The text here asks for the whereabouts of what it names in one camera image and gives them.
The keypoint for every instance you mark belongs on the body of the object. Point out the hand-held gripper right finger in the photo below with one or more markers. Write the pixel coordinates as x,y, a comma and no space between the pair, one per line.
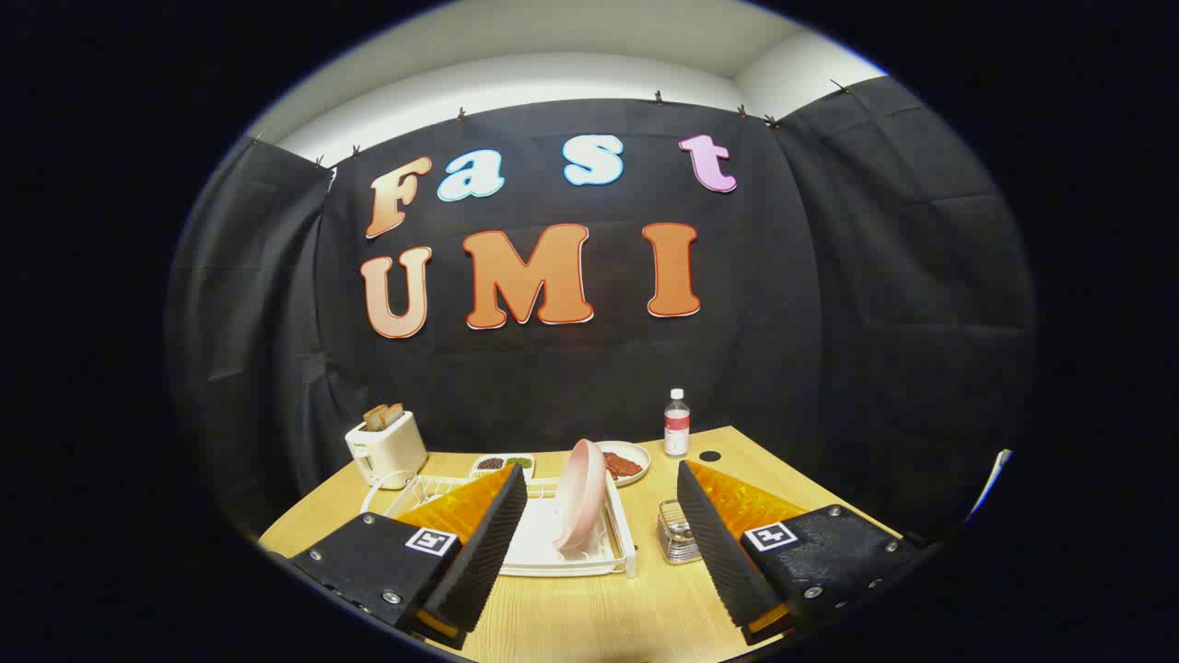
718,543

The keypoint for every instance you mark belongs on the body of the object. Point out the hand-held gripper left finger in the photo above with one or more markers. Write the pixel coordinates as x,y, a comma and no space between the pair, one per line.
484,543

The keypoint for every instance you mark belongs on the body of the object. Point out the pink plate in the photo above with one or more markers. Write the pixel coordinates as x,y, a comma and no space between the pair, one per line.
580,497

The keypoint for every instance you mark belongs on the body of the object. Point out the white plate with meat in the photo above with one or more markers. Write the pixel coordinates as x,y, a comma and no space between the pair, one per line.
637,454

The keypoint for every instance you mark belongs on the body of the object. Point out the white divided bean tray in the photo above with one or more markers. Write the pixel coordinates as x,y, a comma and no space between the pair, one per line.
502,463

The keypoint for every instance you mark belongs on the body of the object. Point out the red meat piece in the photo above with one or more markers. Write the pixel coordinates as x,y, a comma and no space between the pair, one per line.
612,465
631,465

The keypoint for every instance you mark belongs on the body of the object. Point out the clear bottle red label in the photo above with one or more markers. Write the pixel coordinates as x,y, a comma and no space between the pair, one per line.
677,428

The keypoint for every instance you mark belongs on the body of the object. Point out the white toaster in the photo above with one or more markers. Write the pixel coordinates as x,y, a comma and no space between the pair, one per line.
391,449

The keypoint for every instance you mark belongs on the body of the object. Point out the toasted bread slice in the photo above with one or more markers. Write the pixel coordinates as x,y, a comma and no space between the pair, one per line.
394,413
373,419

